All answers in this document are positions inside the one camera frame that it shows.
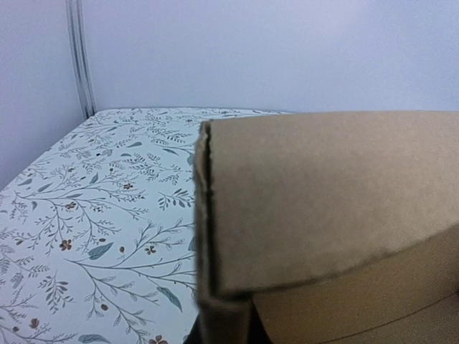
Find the left aluminium corner post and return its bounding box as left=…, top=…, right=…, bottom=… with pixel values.
left=65, top=0, right=97, bottom=120

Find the brown cardboard box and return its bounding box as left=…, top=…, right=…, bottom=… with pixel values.
left=194, top=111, right=458, bottom=343

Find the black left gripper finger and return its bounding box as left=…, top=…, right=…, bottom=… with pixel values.
left=183, top=315, right=203, bottom=344

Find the floral patterned table mat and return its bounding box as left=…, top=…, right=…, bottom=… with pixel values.
left=0, top=106, right=291, bottom=344

